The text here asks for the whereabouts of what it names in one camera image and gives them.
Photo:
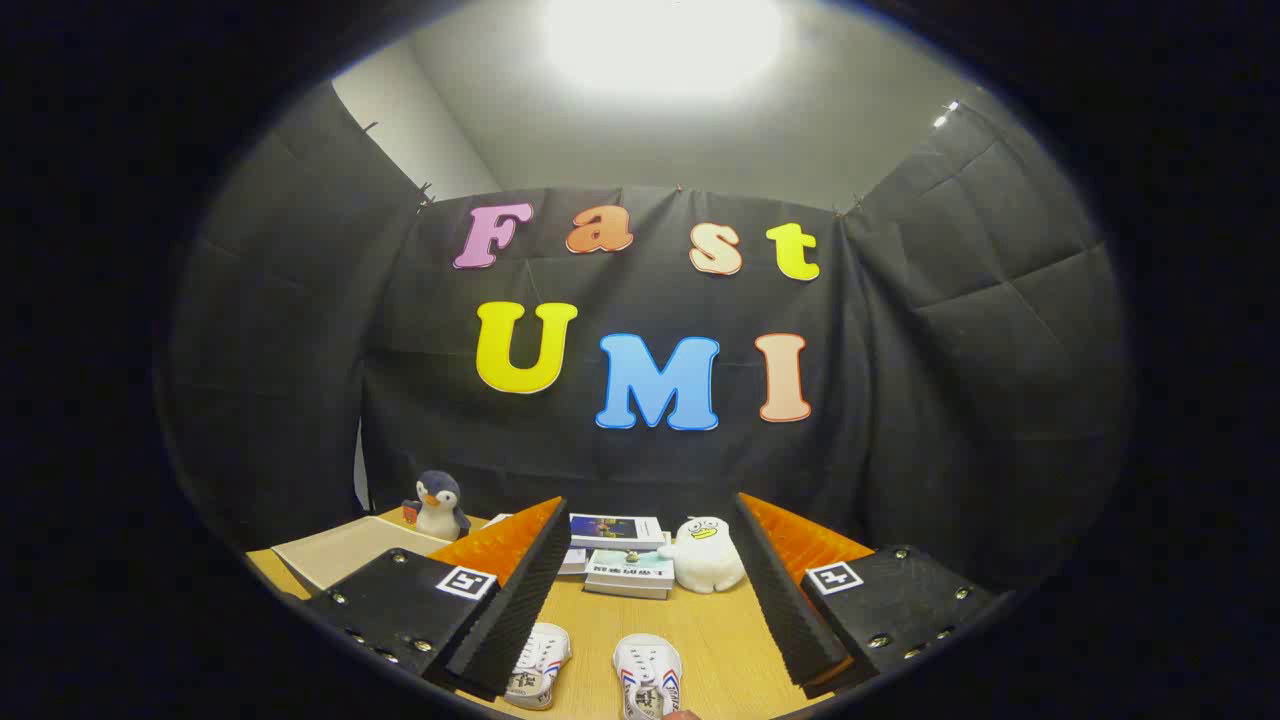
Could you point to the white duck plush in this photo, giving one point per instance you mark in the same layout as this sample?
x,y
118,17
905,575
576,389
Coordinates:
x,y
705,555

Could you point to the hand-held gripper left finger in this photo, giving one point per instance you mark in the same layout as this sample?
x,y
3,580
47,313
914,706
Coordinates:
x,y
520,600

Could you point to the thick white book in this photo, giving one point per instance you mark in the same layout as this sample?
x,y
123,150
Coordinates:
x,y
625,591

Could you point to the grey white penguin plush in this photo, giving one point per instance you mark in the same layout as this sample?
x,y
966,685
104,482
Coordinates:
x,y
437,505

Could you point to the white book with blue picture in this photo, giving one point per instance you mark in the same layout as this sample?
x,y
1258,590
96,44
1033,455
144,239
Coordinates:
x,y
615,530

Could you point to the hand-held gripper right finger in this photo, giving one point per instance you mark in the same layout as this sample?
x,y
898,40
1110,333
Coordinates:
x,y
790,600

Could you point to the white canvas shoe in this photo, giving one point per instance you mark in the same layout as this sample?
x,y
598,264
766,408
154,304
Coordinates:
x,y
648,675
538,665

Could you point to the beige fabric storage box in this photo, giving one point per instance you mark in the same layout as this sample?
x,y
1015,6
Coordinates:
x,y
340,555

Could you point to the thick book with teal cover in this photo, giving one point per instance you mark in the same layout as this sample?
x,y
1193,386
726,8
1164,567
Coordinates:
x,y
630,568

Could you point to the black backdrop cloth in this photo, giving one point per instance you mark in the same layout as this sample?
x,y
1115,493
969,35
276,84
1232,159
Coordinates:
x,y
600,460

